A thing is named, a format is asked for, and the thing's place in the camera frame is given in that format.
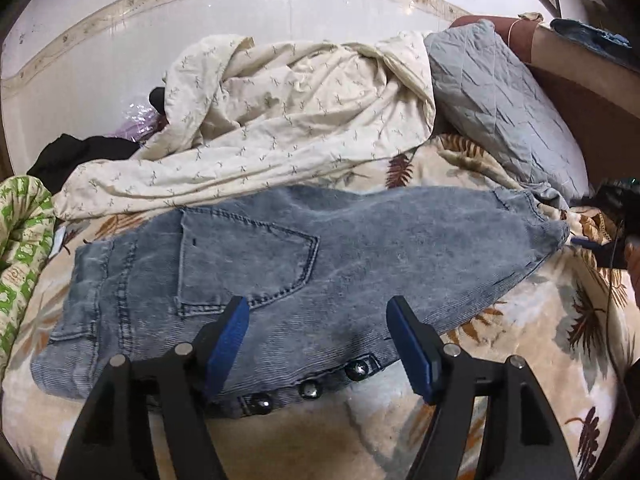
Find thin black cable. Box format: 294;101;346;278
602;220;626;378

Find blue cloth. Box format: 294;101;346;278
550;17;633;53

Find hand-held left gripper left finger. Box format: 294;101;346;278
55;296;250;480

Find brown headboard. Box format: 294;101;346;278
450;12;640;201

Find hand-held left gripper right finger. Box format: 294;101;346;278
386;295;572;480

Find cream printed quilt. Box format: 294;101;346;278
52;30;437;222

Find green and white patterned cloth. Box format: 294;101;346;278
0;175;57;376

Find leaf print blanket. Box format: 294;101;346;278
0;132;640;480

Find black cloth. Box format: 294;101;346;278
27;132;143;193

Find blue denim pants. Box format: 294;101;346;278
30;185;571;418

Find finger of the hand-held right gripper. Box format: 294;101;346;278
571;236;612;256

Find grey quilted pillow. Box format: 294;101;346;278
425;19;591;208

